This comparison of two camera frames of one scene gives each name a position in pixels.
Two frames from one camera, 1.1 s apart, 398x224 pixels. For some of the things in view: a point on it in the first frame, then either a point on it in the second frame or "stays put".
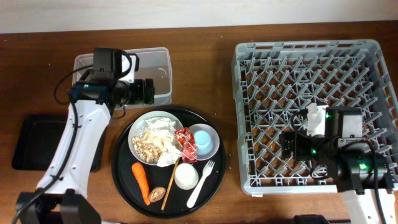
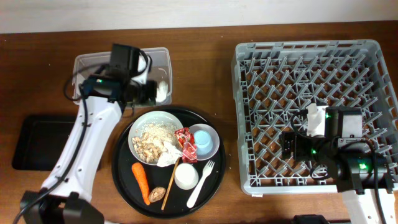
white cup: [186, 176] stays put
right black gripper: [299, 142] stays put
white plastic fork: [207, 169] stays put
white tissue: [160, 127] to [161, 91]
